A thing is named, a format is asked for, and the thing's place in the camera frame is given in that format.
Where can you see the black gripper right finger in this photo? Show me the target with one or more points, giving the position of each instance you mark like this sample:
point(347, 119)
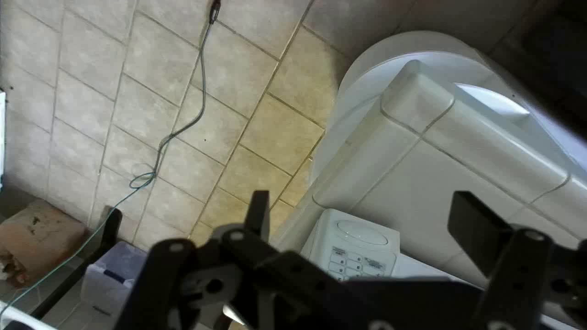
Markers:
point(524, 268)

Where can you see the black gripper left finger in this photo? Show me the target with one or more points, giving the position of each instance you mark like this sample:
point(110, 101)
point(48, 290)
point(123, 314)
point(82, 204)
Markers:
point(183, 284)

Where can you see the white microwave oven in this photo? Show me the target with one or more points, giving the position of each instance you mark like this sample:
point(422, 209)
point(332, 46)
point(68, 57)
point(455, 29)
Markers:
point(352, 246)

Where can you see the white blue plastic box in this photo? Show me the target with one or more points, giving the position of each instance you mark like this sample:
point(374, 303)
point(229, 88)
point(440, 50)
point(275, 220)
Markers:
point(108, 281)

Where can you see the brown cardboard box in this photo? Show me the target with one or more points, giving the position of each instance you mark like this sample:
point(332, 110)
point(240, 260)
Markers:
point(35, 240)

